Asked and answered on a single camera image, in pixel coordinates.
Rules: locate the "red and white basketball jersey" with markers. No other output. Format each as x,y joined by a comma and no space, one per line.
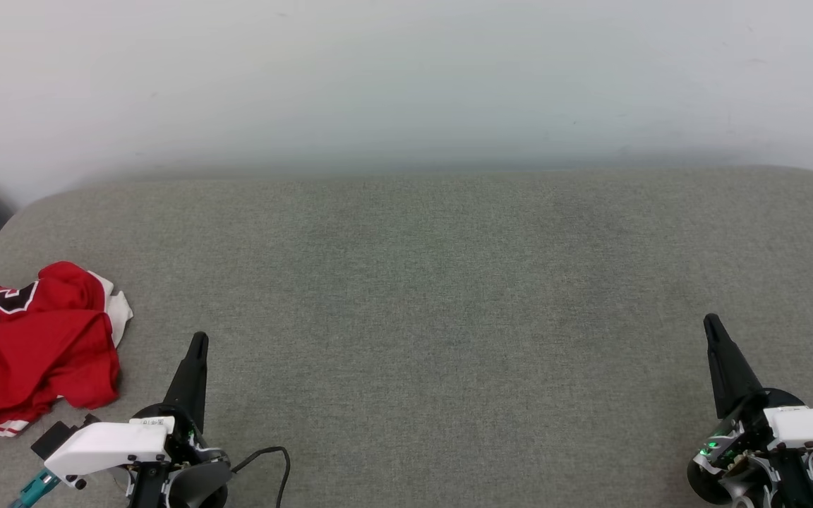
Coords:
32,353

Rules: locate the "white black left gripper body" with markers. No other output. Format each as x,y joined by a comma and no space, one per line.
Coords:
106,444

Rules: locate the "grey fabric sofa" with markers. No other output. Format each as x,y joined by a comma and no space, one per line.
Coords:
420,317

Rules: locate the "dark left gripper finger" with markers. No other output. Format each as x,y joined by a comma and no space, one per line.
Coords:
191,381

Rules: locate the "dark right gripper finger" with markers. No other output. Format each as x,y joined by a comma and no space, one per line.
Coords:
727,374

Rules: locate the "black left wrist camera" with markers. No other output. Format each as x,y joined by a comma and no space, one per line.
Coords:
57,437

